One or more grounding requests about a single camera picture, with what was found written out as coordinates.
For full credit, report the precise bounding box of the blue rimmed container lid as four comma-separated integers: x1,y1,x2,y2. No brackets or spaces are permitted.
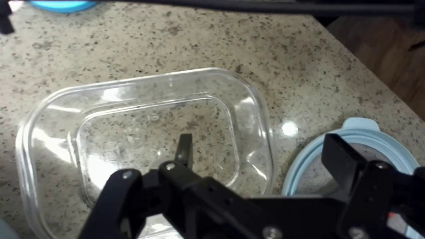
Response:
282,115,423,200

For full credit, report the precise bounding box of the transparent plastic container bowl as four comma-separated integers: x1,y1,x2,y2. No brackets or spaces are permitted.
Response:
15,66,277,239

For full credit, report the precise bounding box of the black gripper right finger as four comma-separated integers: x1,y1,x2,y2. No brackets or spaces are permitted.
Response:
322,132,425,239

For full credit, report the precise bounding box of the blue plastic item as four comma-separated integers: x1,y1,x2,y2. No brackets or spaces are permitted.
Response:
28,0,98,14

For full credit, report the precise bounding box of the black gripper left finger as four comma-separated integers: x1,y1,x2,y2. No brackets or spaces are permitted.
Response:
79,132,268,239

